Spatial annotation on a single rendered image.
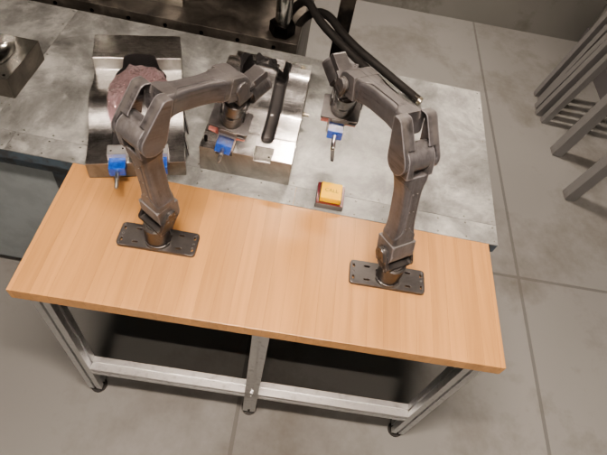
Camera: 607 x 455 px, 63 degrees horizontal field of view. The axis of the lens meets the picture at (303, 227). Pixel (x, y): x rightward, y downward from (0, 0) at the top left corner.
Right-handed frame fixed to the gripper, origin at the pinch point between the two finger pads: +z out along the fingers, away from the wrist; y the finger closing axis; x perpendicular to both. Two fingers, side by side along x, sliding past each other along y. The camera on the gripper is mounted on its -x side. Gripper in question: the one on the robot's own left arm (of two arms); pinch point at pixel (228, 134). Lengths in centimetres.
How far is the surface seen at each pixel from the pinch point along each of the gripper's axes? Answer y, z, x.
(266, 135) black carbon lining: -10.2, 6.3, -6.3
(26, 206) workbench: 58, 55, 25
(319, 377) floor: -60, 71, 54
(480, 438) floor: -124, 56, 60
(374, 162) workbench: -44.9, 10.5, -11.8
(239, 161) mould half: -5.2, 5.7, 4.1
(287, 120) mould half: -15.0, 8.1, -14.3
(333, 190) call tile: -32.9, 2.9, 4.7
